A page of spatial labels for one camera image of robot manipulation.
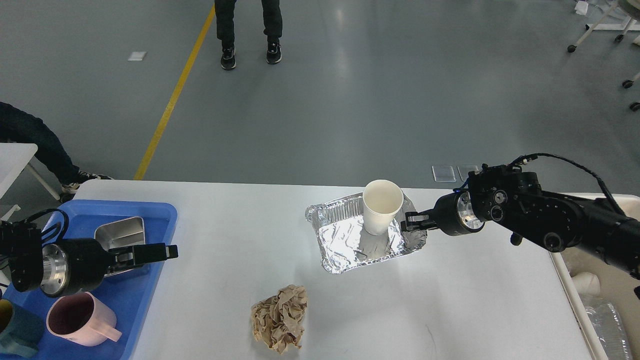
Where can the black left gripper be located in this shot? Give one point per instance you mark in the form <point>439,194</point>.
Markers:
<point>71,266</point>

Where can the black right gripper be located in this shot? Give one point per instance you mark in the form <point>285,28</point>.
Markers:
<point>453,214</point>

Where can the stainless steel rectangular container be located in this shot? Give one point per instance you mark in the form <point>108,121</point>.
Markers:
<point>122,233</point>

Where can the white paper cup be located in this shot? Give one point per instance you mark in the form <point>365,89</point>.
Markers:
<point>382,200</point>

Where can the aluminium foil tray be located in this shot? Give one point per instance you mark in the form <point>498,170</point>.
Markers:
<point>343,242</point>

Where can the pink ribbed mug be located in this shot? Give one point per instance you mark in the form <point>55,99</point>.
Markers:
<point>83,319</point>

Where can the brown paper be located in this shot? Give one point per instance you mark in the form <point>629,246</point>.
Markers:
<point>277,321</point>

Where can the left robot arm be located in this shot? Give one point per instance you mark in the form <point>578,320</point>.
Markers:
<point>21,248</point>

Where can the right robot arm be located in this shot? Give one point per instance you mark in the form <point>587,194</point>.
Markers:
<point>514,199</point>

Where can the blue plastic tray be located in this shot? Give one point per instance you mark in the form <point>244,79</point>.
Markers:
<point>128,294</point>

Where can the left floor plate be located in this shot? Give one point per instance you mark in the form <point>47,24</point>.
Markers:
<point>444,174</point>

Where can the floor plate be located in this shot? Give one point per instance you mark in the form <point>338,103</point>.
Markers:
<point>465,169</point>
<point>444,174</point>

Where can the right floor plate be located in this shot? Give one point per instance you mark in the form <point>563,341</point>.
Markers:
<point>465,169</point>

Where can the teal mug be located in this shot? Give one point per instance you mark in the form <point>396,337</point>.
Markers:
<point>20,330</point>

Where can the seated person leg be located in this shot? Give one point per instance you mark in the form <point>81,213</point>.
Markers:
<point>18,126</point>

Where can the white cup in bin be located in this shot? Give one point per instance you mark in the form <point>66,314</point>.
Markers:
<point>587,284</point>

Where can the standing person left shoe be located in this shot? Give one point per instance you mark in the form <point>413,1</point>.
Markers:
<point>228,58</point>

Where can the standing person shoe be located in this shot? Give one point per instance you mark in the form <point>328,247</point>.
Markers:
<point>228,58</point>
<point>273,53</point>

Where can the standing person right shoe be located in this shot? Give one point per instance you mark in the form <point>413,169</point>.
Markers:
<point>273,53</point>

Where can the beige plastic bin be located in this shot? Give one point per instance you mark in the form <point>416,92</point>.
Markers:
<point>615,286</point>

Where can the clear plastic in bin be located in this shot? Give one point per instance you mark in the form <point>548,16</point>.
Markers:
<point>608,326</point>

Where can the standing person legs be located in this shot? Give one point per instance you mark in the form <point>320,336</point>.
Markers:
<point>230,15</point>

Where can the white cart frame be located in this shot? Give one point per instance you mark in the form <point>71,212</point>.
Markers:
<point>630,10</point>

